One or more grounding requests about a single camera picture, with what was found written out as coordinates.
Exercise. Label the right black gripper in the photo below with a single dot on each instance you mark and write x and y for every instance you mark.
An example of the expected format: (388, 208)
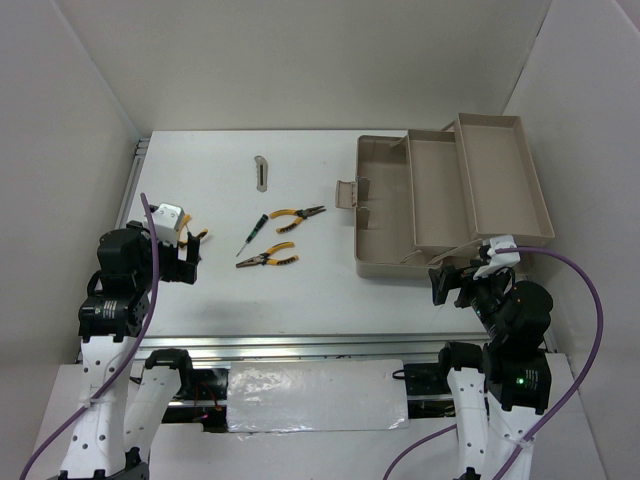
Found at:
(443, 277)

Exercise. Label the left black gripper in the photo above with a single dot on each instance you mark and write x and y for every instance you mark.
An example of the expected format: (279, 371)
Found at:
(180, 270)

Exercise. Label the beige cantilever toolbox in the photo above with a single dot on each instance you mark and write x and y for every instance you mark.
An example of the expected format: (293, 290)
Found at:
(432, 197)

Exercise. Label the yellow combination pliers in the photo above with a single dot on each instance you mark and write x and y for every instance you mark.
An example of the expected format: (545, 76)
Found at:
(266, 257)

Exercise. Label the green black screwdriver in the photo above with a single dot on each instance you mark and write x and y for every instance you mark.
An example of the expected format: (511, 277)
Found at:
(256, 229)

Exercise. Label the silver folding utility knife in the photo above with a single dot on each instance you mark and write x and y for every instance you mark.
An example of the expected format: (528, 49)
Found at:
(262, 173)

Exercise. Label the yellow long nose pliers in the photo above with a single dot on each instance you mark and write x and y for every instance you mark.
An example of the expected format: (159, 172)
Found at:
(298, 215)

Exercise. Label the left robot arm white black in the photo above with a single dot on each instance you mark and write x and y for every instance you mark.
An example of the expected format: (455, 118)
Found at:
(112, 438)

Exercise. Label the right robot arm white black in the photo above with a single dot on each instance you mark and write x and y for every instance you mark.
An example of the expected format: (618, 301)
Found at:
(501, 389)

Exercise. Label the silver foil sheet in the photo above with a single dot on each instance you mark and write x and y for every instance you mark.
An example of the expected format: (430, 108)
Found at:
(316, 396)

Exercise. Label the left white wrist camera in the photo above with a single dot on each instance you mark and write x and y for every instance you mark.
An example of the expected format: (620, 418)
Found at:
(167, 220)

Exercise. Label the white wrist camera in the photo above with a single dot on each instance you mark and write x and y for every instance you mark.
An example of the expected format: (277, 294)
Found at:
(498, 256)
(167, 220)

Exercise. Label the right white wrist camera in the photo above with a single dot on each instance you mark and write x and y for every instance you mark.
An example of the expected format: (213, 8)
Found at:
(498, 256)

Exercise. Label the aluminium rail frame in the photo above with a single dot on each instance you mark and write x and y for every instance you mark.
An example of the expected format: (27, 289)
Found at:
(316, 307)

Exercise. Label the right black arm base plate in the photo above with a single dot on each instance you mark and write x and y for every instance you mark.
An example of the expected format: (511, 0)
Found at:
(428, 394)

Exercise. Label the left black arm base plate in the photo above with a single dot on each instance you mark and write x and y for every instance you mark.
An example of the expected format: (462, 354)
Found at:
(203, 400)

